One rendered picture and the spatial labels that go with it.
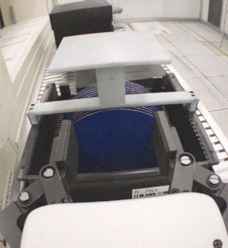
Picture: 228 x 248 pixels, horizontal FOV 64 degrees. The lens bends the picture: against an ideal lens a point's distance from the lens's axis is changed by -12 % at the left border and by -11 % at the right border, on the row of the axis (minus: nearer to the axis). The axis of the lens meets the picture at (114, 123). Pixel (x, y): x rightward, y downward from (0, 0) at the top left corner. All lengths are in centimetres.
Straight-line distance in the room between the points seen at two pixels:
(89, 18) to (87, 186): 81
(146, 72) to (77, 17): 45
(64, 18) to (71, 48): 71
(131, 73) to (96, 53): 43
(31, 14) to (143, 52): 164
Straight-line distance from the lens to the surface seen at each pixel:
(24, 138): 64
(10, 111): 53
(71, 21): 95
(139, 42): 24
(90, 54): 21
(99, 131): 31
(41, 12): 180
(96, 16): 95
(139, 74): 63
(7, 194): 56
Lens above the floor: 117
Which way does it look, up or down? 43 degrees down
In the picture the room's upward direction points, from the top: 4 degrees counter-clockwise
